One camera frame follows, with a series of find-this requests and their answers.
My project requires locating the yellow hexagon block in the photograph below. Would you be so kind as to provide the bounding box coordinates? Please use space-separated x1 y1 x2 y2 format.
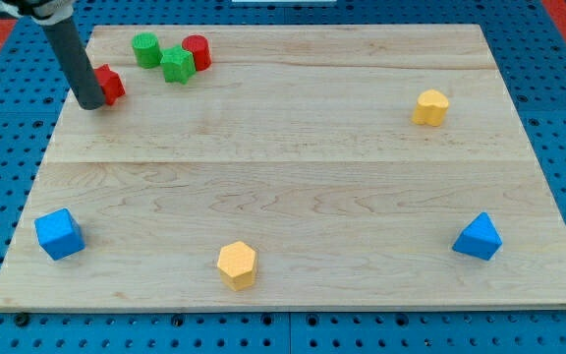
217 241 257 291

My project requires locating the red star block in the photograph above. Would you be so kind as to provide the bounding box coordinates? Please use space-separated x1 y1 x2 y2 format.
94 64 126 105

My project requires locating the wooden board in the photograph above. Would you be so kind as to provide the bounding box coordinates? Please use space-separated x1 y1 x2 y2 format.
0 25 566 314

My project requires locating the green star block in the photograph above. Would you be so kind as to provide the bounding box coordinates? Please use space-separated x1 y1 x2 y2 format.
160 45 196 85

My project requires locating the blue triangle block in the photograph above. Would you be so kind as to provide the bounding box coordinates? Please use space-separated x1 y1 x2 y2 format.
452 212 503 261

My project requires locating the yellow heart block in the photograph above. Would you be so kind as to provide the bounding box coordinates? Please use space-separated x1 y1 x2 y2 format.
411 89 450 127

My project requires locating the blue cube block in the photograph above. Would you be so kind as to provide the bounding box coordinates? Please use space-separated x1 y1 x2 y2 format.
34 208 85 261

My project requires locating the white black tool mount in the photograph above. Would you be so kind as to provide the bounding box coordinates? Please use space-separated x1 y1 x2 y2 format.
2 0 75 26

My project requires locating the green cylinder block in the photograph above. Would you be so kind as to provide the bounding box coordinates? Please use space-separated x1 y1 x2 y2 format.
131 32 162 69

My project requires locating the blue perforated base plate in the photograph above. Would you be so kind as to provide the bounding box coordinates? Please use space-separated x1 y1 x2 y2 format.
0 0 566 353

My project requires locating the red cylinder block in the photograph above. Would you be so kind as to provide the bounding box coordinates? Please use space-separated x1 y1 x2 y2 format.
182 34 212 71

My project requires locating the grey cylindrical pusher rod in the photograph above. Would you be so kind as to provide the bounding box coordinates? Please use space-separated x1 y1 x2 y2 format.
42 17 105 110

